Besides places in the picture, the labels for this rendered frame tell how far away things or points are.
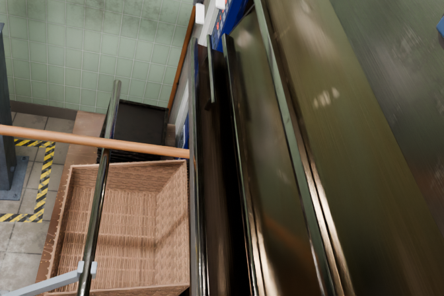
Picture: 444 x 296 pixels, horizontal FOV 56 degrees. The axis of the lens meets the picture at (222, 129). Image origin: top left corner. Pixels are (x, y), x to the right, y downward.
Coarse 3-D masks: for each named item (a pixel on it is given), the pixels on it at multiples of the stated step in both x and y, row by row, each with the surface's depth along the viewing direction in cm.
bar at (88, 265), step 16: (112, 96) 145; (112, 112) 140; (112, 128) 135; (96, 192) 117; (96, 208) 114; (96, 224) 111; (96, 240) 108; (80, 272) 101; (32, 288) 109; (48, 288) 108; (80, 288) 98
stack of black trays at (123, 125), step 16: (128, 112) 196; (144, 112) 199; (160, 112) 202; (128, 128) 190; (144, 128) 192; (160, 128) 195; (160, 144) 188; (96, 160) 189; (112, 160) 190; (128, 160) 190; (144, 160) 189
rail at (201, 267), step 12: (192, 48) 133; (192, 60) 129; (192, 72) 125; (192, 84) 122; (192, 96) 118; (192, 108) 115; (204, 192) 95; (204, 204) 93; (204, 216) 91; (204, 228) 89; (204, 240) 87; (204, 252) 85; (204, 264) 83; (204, 276) 81; (204, 288) 80
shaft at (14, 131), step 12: (0, 132) 120; (12, 132) 120; (24, 132) 121; (36, 132) 122; (48, 132) 123; (60, 132) 124; (84, 144) 125; (96, 144) 126; (108, 144) 126; (120, 144) 127; (132, 144) 128; (144, 144) 130; (180, 156) 132
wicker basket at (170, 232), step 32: (160, 160) 176; (128, 192) 189; (160, 192) 192; (64, 224) 170; (128, 224) 178; (160, 224) 179; (64, 256) 161; (96, 256) 165; (128, 256) 168; (160, 256) 169; (64, 288) 153; (128, 288) 138; (160, 288) 140
